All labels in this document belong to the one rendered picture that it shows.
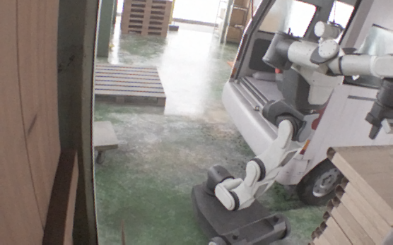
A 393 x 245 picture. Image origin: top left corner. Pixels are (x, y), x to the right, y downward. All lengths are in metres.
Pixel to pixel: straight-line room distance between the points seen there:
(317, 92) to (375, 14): 0.89
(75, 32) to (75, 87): 0.10
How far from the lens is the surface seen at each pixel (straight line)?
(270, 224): 2.00
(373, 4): 2.03
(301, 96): 1.34
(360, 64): 1.01
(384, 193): 0.99
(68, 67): 0.54
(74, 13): 0.52
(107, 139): 2.47
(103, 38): 5.15
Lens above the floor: 1.55
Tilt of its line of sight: 26 degrees down
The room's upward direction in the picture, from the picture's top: 12 degrees clockwise
